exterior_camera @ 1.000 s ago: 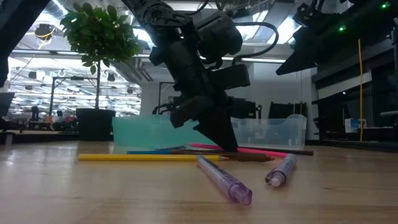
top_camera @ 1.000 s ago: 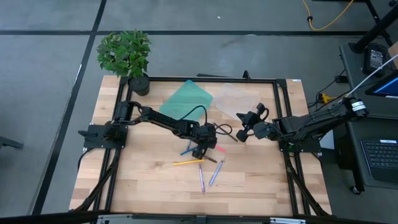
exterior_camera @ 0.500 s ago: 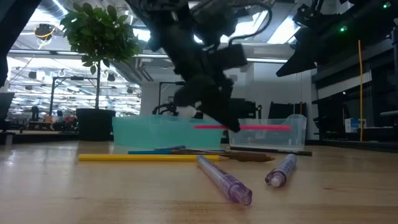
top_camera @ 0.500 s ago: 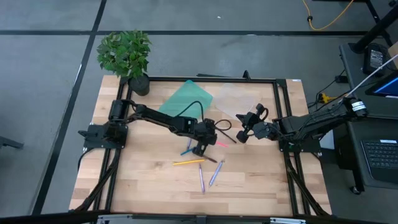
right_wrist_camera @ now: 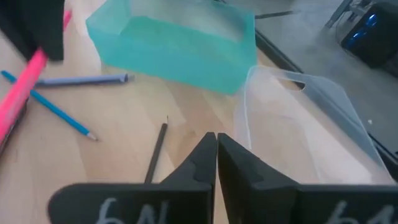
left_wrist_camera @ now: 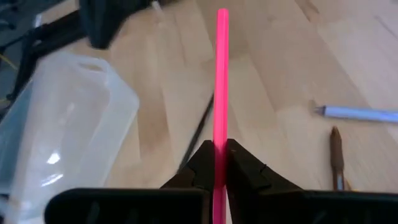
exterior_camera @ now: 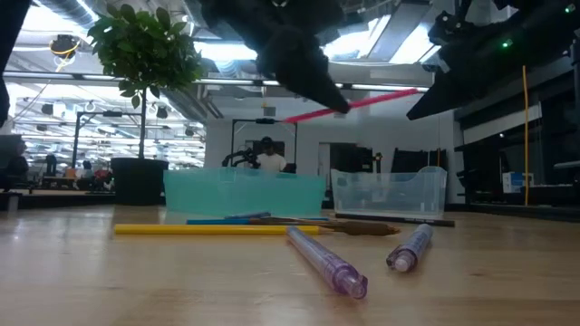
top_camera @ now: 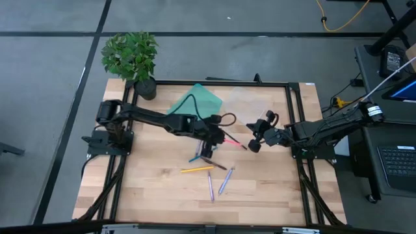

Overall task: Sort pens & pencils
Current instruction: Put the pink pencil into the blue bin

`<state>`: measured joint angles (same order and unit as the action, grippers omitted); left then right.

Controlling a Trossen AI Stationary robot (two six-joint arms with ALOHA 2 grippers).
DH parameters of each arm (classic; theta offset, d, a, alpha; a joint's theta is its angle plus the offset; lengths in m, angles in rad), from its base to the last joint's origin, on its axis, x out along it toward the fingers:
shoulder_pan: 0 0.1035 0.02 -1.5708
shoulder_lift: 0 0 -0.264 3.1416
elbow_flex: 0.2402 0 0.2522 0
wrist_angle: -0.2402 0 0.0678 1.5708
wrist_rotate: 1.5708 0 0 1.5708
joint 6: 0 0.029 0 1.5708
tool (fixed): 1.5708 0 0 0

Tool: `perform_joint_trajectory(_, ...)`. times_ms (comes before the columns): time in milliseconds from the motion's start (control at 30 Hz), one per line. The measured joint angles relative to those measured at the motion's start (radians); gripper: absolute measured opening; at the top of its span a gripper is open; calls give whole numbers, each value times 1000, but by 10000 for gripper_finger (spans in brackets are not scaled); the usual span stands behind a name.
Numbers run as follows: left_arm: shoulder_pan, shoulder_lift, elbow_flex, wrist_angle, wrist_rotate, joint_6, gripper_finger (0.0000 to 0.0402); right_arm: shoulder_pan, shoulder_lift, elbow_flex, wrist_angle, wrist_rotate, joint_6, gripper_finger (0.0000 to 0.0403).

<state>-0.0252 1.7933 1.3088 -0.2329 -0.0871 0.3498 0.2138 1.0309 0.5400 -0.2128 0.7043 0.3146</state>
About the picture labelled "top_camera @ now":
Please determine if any yellow cable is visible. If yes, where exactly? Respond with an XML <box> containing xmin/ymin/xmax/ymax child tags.
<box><xmin>315</xmin><ymin>0</ymin><xmax>371</xmax><ymax>33</ymax></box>

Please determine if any black table frame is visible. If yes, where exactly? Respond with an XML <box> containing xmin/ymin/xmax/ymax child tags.
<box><xmin>73</xmin><ymin>79</ymin><xmax>347</xmax><ymax>227</ymax></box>

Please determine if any translucent purple pen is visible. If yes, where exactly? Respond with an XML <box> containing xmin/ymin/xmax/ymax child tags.
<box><xmin>207</xmin><ymin>170</ymin><xmax>215</xmax><ymax>203</ymax></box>

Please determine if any yellow plug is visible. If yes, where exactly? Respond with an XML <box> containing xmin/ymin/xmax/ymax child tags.
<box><xmin>333</xmin><ymin>96</ymin><xmax>348</xmax><ymax>109</ymax></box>

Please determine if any black pencil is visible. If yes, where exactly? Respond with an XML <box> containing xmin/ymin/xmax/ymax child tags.
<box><xmin>223</xmin><ymin>129</ymin><xmax>248</xmax><ymax>151</ymax></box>

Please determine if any blue pencil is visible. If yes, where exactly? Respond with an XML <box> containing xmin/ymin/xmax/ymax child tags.
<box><xmin>188</xmin><ymin>146</ymin><xmax>218</xmax><ymax>163</ymax></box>

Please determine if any brown pen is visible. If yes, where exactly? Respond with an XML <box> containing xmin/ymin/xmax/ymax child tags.
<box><xmin>200</xmin><ymin>156</ymin><xmax>228</xmax><ymax>171</ymax></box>

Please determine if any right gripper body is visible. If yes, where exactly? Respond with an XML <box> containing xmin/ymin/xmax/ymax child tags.
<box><xmin>248</xmin><ymin>110</ymin><xmax>280</xmax><ymax>153</ymax></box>

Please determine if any green plant in black pot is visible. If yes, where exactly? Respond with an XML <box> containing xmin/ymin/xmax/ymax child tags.
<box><xmin>101</xmin><ymin>31</ymin><xmax>159</xmax><ymax>101</ymax></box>

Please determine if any yellow pencil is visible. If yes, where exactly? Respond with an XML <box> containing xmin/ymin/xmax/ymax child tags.
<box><xmin>180</xmin><ymin>166</ymin><xmax>215</xmax><ymax>174</ymax></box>

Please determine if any black desk leg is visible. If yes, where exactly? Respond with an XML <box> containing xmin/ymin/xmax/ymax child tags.
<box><xmin>367</xmin><ymin>0</ymin><xmax>416</xmax><ymax>56</ymax></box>

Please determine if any monitor with blue screen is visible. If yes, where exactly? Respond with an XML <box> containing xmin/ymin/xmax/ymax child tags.
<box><xmin>382</xmin><ymin>73</ymin><xmax>416</xmax><ymax>103</ymax></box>

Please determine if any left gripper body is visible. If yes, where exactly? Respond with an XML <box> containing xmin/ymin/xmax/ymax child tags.
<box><xmin>196</xmin><ymin>113</ymin><xmax>224</xmax><ymax>160</ymax></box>

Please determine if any black laptop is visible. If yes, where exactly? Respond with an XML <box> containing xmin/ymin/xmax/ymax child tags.
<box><xmin>376</xmin><ymin>145</ymin><xmax>416</xmax><ymax>192</ymax></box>

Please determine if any lavender pen with dark grip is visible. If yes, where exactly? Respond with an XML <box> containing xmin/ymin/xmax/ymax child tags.
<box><xmin>218</xmin><ymin>166</ymin><xmax>235</xmax><ymax>196</ymax></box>

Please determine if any black power adapter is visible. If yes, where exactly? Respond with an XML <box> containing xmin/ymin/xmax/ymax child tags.
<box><xmin>379</xmin><ymin>45</ymin><xmax>406</xmax><ymax>79</ymax></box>

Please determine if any green translucent plastic bin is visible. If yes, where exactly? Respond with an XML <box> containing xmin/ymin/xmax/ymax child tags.
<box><xmin>166</xmin><ymin>83</ymin><xmax>224</xmax><ymax>121</ymax></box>

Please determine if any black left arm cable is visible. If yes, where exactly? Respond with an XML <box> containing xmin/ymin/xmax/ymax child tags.
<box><xmin>167</xmin><ymin>93</ymin><xmax>237</xmax><ymax>128</ymax></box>

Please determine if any dark side desk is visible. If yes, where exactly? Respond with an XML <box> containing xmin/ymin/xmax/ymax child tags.
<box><xmin>354</xmin><ymin>44</ymin><xmax>416</xmax><ymax>199</ymax></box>

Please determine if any white cable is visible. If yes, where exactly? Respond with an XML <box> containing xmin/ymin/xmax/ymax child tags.
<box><xmin>359</xmin><ymin>57</ymin><xmax>416</xmax><ymax>103</ymax></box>

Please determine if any black furniture foot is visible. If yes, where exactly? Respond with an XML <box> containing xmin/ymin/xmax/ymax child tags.
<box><xmin>0</xmin><ymin>142</ymin><xmax>26</xmax><ymax>156</ymax></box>

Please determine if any clear plastic bin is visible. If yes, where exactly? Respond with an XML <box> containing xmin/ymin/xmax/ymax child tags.
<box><xmin>224</xmin><ymin>84</ymin><xmax>272</xmax><ymax>124</ymax></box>

